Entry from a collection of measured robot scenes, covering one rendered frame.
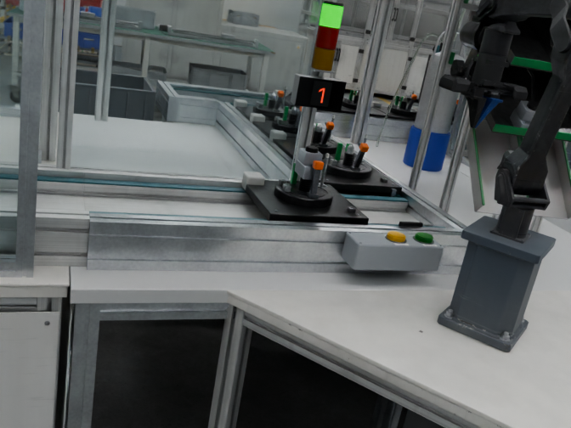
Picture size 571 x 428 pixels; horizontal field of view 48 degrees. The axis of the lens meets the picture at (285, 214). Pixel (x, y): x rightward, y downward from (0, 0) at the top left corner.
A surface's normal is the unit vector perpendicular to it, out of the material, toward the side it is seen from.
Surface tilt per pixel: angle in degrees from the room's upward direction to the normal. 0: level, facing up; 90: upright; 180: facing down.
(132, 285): 0
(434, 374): 0
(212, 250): 90
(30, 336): 90
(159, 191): 90
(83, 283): 0
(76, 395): 90
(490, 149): 45
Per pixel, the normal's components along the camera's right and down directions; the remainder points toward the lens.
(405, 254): 0.31, 0.37
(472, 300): -0.55, 0.19
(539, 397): 0.17, -0.93
